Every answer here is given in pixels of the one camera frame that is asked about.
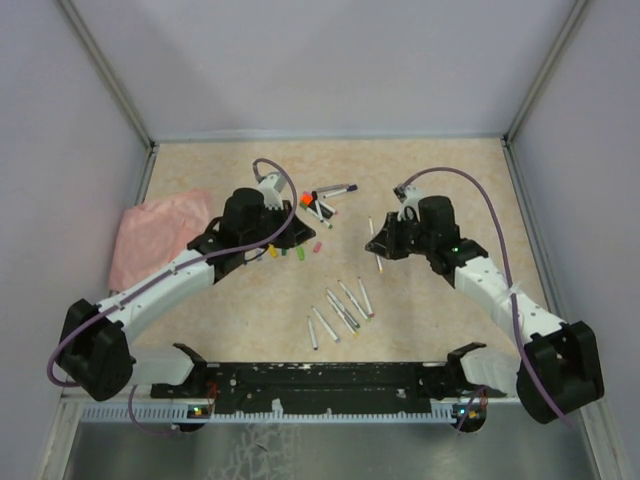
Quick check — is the light green capped marker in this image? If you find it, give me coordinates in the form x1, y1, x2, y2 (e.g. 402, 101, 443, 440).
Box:
337, 280, 371, 322

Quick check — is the orange highlighter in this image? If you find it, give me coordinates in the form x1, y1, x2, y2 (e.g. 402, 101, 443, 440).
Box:
300, 194, 313, 208

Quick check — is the pink capped marker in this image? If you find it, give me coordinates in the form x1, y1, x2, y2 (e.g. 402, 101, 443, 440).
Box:
358, 277, 375, 319

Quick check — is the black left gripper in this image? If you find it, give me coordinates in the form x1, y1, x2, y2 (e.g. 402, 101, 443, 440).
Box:
242, 200, 315, 252

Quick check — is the aluminium frame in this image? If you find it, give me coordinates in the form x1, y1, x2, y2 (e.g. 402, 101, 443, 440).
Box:
62, 1, 639, 479

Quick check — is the blue tipped white marker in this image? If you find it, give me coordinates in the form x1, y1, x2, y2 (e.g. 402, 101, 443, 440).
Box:
323, 184, 358, 199

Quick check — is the yellow capped white marker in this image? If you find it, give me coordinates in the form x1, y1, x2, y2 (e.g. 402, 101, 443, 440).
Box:
326, 295, 358, 337

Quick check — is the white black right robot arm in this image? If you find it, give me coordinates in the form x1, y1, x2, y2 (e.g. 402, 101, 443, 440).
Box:
365, 196, 605, 424

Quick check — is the pink tipped white marker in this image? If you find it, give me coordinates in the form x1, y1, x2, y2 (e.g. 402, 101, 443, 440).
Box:
302, 192, 337, 218

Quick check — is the grey blue capped marker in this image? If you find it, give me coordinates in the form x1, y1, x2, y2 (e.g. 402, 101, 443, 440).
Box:
311, 306, 341, 343

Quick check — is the dark green capped marker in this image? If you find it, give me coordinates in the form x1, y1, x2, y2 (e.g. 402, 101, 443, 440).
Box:
299, 204, 333, 229

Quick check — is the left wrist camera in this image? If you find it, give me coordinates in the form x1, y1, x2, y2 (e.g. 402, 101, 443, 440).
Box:
257, 172, 287, 210

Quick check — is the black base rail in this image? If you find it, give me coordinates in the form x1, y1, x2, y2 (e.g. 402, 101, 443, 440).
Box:
151, 362, 476, 414

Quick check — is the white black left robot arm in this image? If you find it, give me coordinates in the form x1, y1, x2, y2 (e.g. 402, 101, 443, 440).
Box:
53, 188, 316, 401

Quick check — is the pink cloth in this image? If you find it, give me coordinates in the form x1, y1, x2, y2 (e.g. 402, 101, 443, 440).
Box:
108, 189, 213, 292

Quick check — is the black capped white marker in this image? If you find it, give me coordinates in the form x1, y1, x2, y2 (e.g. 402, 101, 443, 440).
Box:
311, 191, 325, 222

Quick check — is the grey purple pen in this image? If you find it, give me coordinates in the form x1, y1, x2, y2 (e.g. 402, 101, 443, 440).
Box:
315, 183, 350, 193

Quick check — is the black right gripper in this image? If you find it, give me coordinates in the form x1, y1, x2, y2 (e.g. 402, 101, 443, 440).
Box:
368, 210, 435, 259

